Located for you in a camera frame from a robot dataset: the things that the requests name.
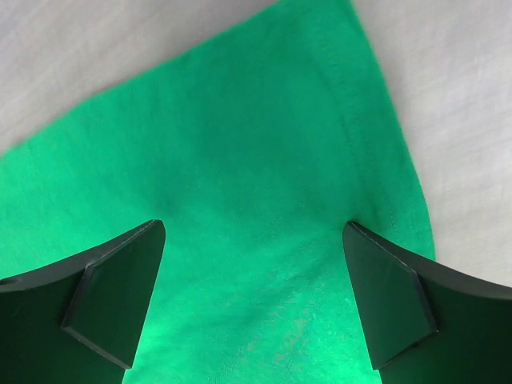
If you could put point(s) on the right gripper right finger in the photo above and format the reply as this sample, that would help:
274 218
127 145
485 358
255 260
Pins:
424 322

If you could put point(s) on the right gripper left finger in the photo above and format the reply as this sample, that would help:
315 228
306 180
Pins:
79 320

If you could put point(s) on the green t shirt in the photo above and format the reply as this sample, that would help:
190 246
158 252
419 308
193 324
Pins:
254 149

